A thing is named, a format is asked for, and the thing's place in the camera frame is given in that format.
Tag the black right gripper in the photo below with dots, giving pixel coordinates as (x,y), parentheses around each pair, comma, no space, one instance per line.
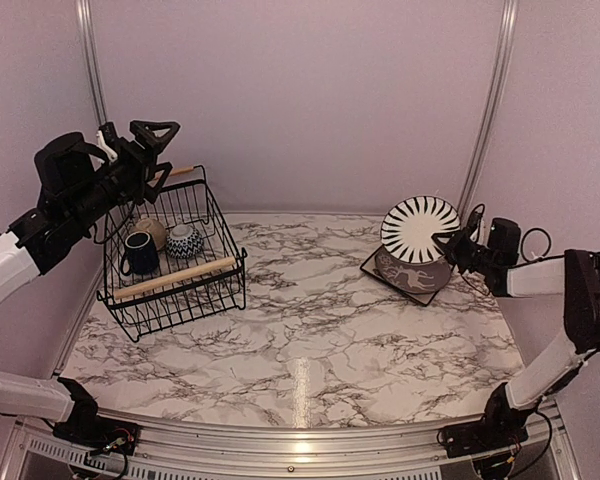
(453,245)

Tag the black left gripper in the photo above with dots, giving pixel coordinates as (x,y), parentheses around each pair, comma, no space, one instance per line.
(138,161)

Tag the grey patterned round plate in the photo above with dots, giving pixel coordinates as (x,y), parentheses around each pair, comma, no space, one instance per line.
(411,278)

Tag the white round plate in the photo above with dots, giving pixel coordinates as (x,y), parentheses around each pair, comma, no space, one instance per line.
(407,230)

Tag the square floral plate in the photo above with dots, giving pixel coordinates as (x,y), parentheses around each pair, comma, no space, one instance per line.
(368,267)

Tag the blue white patterned bowl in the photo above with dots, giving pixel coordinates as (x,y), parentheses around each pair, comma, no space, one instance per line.
(184,242)

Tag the dark blue mug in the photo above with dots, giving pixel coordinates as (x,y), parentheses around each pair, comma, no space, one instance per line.
(140,255)

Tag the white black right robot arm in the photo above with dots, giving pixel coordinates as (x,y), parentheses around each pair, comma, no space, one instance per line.
(509,273)

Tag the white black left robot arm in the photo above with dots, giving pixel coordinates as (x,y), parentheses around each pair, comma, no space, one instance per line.
(30,248)

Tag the beige ceramic bowl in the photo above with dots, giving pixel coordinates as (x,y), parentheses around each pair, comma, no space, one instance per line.
(155,228)

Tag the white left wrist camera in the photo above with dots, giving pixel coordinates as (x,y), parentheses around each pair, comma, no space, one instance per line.
(106,137)

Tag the black wire dish rack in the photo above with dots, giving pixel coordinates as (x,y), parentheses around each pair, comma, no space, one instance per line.
(167,306)

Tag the aluminium left corner post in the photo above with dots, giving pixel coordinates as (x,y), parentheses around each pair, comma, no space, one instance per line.
(89,48)

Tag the aluminium corner post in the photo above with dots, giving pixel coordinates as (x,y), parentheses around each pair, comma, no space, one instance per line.
(89,48)
(495,93)

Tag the aluminium front frame rail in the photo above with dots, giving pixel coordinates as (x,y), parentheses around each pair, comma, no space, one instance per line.
(171,449)

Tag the aluminium right corner post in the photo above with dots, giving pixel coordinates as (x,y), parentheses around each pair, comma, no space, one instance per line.
(495,93)

